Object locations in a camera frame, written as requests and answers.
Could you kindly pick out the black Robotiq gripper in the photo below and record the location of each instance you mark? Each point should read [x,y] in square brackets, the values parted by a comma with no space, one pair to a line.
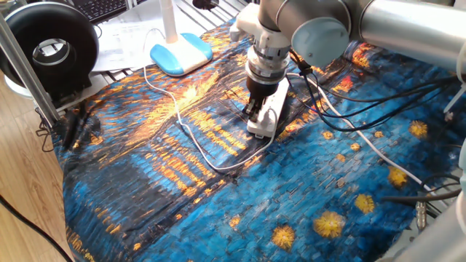
[260,89]

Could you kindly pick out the white power strip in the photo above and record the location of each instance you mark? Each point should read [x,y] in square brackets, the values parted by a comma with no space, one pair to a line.
[273,109]

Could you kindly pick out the silver grey UR5 robot arm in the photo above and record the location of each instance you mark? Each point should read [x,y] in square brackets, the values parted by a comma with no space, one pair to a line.
[400,29]

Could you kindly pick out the blue and white desk lamp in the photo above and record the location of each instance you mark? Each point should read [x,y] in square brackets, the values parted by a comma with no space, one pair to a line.
[182,54]

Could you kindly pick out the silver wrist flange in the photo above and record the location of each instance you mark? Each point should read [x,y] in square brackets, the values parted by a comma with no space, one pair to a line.
[265,65]

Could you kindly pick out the starry night painted tablecloth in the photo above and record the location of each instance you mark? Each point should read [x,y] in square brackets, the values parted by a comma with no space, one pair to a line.
[182,203]

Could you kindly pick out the white paper sheet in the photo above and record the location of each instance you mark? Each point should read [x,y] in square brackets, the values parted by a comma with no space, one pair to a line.
[116,47]

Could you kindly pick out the black keyboard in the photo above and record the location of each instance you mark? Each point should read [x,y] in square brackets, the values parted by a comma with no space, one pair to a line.
[96,9]

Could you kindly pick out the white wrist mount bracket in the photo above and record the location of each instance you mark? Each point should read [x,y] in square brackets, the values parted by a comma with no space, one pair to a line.
[255,31]

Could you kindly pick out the aluminium frame beam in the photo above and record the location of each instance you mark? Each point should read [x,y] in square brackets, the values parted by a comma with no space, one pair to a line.
[29,76]

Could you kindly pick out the black round duct fan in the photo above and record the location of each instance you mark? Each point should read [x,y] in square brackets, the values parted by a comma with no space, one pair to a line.
[22,40]

